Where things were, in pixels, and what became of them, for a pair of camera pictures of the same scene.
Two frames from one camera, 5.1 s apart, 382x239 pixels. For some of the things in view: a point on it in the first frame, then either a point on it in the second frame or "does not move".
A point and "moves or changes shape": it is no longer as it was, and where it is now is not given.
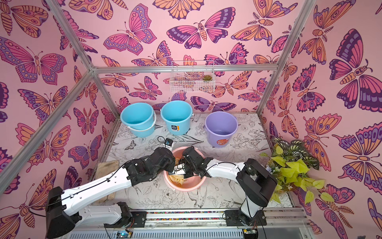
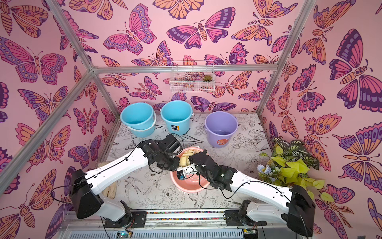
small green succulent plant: [207, 77] does not move
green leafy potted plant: [290, 162] does not move
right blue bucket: [177, 115] does not move
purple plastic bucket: [220, 126] does not move
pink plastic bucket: [189, 184] moves or changes shape
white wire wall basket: [187, 76] does not move
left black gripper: [172, 164] -> [174, 168]
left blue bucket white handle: [140, 118] does not move
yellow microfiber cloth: [179, 178] moves or changes shape
